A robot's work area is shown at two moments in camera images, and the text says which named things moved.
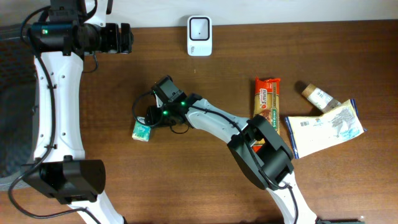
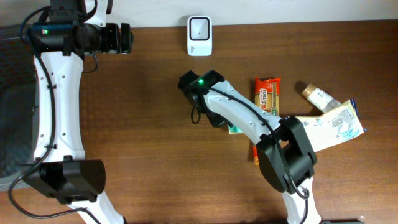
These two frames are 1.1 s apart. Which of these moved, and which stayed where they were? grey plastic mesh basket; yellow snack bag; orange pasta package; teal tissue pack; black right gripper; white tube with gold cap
Moved: black right gripper; teal tissue pack
Stayed: grey plastic mesh basket; white tube with gold cap; orange pasta package; yellow snack bag
